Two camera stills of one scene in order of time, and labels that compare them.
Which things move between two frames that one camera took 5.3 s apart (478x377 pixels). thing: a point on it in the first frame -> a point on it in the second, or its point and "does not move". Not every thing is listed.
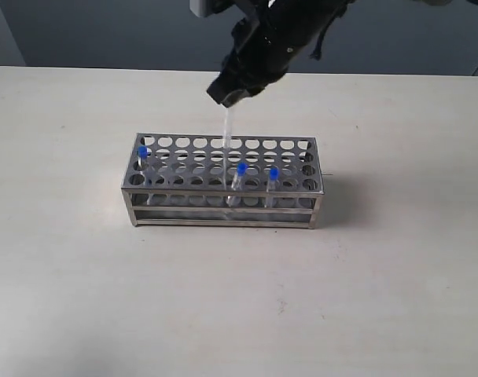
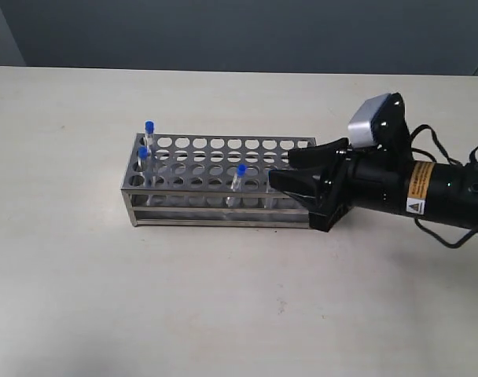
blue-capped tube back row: (227, 133) -> (149, 130)
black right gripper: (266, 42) -> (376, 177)
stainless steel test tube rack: (223, 181) does not move
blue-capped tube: (271, 186) does not move
